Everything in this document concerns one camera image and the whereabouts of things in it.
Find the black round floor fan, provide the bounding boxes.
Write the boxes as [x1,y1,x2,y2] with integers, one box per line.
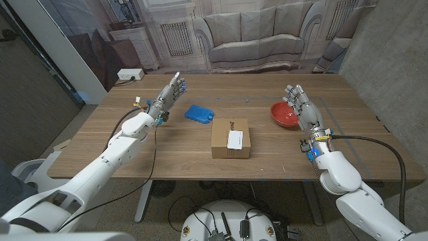
[150,179,177,198]

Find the white power strip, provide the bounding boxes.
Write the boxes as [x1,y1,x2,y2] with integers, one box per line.
[116,68,145,81]

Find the brown cardboard box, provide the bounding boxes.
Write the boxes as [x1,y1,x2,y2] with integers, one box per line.
[211,117,251,159]

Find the black door handle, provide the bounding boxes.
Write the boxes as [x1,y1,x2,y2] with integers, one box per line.
[0,29,19,43]

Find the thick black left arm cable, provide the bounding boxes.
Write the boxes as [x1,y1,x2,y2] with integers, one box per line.
[105,106,150,152]

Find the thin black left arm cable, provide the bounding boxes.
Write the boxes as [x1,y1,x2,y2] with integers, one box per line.
[55,125,159,232]

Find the red bowl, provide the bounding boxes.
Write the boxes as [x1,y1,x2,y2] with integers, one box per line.
[270,101,300,129]

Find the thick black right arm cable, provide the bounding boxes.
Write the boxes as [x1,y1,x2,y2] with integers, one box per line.
[330,135,407,225]

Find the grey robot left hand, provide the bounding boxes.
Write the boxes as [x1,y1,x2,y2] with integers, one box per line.
[145,71,187,125]

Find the blue pouch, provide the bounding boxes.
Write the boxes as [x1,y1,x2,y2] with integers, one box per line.
[184,104,215,125]

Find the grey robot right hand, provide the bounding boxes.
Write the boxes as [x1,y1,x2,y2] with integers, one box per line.
[282,84,334,163]

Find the white table leg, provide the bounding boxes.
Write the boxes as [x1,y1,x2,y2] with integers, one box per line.
[134,179,154,223]

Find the black power strip cable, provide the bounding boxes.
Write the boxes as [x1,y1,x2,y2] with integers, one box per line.
[113,76,136,87]

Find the white card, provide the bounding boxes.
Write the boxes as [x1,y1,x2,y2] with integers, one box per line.
[227,130,244,151]

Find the printed sofa room backdrop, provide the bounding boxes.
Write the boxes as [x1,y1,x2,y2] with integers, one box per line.
[38,0,379,92]

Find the white robot torso base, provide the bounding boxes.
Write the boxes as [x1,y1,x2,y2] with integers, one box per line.
[179,199,278,241]

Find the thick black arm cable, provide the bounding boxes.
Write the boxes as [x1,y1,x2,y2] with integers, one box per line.
[330,135,407,225]
[105,106,150,152]

